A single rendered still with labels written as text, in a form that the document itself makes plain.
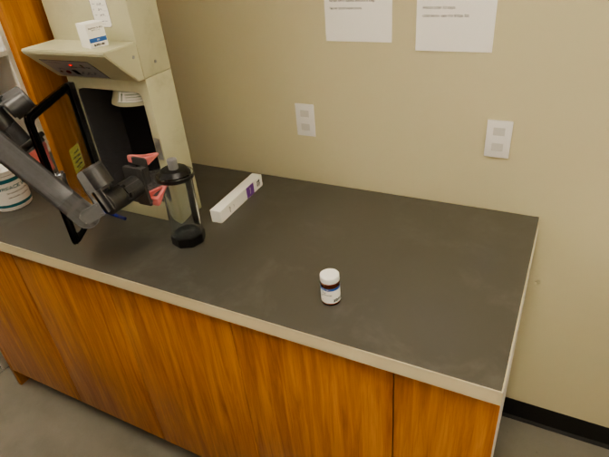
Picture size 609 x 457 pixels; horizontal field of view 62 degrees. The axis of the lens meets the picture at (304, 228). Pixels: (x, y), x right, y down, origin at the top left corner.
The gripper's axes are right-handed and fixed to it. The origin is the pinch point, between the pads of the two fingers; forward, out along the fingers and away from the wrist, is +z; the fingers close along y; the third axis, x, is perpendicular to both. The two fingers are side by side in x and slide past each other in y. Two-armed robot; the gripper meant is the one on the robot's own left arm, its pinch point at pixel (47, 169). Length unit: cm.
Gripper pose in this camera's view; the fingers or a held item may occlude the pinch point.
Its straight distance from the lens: 164.0
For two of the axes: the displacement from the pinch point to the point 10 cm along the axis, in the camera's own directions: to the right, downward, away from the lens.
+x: 0.6, 5.4, -8.4
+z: 5.0, 7.1, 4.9
